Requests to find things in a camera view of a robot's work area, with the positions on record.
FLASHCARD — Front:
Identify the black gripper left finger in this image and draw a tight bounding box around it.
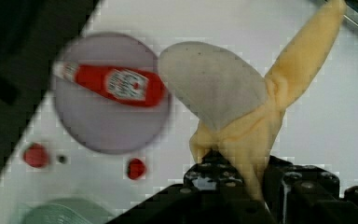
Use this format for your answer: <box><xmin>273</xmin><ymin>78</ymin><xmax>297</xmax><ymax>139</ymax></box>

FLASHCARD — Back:
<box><xmin>182</xmin><ymin>150</ymin><xmax>246</xmax><ymax>198</ymax></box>

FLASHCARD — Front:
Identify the red strawberry toy at edge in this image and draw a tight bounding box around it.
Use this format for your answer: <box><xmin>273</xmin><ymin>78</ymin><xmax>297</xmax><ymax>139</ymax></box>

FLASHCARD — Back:
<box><xmin>22</xmin><ymin>143</ymin><xmax>49</xmax><ymax>168</ymax></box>

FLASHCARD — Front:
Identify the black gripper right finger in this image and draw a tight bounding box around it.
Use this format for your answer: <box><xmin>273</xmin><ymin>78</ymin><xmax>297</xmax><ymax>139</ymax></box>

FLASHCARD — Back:
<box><xmin>263</xmin><ymin>156</ymin><xmax>340</xmax><ymax>224</ymax></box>

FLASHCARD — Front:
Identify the red strawberry toy near plate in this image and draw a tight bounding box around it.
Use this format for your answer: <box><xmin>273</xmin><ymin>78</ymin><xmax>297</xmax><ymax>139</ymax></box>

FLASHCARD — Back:
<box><xmin>127</xmin><ymin>158</ymin><xmax>146</xmax><ymax>180</ymax></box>

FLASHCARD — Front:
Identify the green perforated colander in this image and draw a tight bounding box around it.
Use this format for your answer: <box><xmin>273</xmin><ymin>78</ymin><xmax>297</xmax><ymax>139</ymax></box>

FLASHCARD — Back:
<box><xmin>18</xmin><ymin>198</ymin><xmax>114</xmax><ymax>224</ymax></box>

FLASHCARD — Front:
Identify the peeled banana toy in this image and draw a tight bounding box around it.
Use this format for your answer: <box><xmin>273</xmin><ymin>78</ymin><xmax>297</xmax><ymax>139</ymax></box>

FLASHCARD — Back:
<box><xmin>158</xmin><ymin>0</ymin><xmax>347</xmax><ymax>201</ymax></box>

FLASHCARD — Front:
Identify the lilac round plate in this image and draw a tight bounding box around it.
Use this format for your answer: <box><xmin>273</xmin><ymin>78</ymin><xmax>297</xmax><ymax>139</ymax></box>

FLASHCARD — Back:
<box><xmin>51</xmin><ymin>33</ymin><xmax>171</xmax><ymax>154</ymax></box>

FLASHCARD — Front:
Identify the red ketchup bottle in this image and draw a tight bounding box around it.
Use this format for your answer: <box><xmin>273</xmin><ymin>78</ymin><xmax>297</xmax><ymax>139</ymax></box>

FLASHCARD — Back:
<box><xmin>52</xmin><ymin>62</ymin><xmax>166</xmax><ymax>107</ymax></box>

